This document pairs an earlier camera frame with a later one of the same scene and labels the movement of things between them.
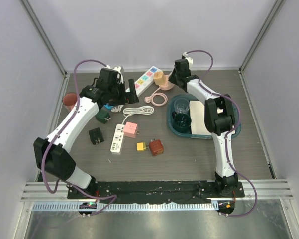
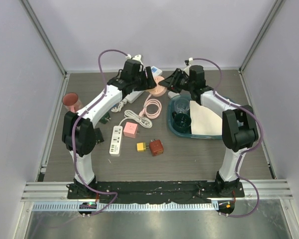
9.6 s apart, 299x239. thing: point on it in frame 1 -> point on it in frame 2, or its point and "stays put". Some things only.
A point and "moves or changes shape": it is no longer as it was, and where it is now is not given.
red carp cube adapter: [156, 147] stays put
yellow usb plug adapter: [142, 147] stays put
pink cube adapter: [130, 129] stays put
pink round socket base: [168, 85] moves or changes shape
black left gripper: [131, 97] -> [150, 83]
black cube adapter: [96, 136] stays put
